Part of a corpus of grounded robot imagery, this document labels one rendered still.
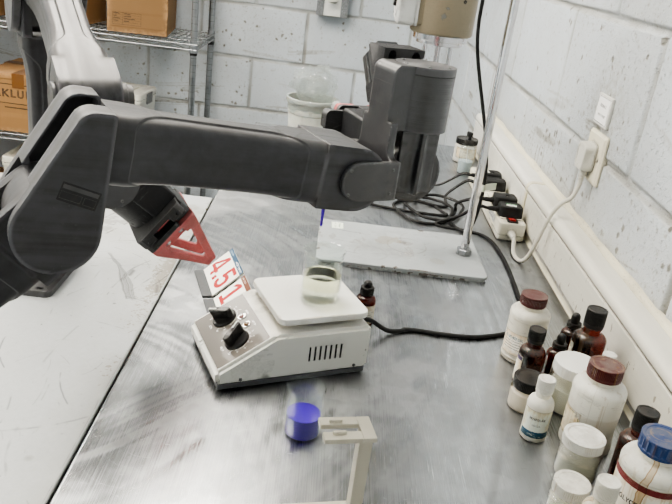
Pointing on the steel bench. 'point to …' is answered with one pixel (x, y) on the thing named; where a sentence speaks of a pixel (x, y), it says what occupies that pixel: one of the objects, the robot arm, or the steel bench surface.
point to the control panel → (213, 337)
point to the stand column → (489, 128)
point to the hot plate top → (286, 297)
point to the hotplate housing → (291, 350)
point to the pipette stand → (364, 438)
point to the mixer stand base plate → (403, 250)
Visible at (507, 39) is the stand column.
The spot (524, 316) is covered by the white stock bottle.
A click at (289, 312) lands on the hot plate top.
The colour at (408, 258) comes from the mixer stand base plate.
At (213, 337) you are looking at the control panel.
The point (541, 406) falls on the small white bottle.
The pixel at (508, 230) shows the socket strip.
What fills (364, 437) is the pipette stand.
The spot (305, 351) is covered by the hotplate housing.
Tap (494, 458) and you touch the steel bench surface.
